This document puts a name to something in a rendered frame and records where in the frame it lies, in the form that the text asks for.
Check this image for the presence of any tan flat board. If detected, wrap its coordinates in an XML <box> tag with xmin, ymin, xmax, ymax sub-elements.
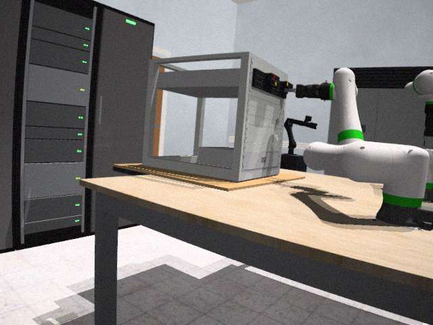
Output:
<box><xmin>113</xmin><ymin>163</ymin><xmax>305</xmax><ymax>191</ymax></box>

